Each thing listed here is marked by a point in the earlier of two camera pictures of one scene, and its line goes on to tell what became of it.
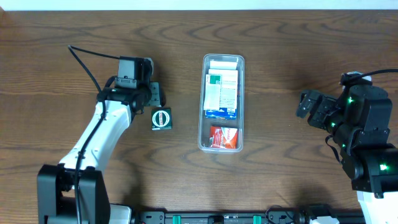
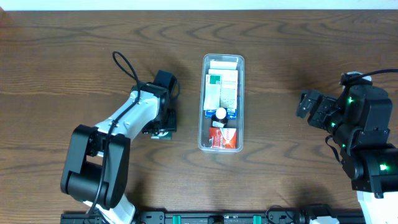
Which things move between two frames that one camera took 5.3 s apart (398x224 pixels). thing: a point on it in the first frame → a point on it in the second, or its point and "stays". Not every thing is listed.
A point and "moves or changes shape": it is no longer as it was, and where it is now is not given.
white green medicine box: (212, 92) stays
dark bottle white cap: (162, 97) moves or changes shape
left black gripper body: (156, 94) → (166, 125)
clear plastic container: (221, 104) stays
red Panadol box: (224, 137) stays
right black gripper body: (313, 106) stays
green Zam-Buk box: (161, 119) moves or changes shape
